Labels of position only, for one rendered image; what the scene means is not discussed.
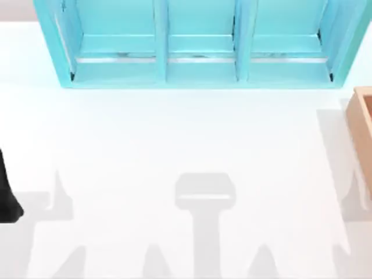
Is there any light blue rack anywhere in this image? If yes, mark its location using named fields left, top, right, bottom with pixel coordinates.
left=32, top=0, right=369, bottom=90

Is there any salmon-coloured shallow box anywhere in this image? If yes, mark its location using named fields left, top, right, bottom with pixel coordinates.
left=345, top=86, right=372, bottom=202

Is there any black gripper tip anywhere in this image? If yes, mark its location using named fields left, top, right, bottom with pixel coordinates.
left=0, top=148, right=24, bottom=224

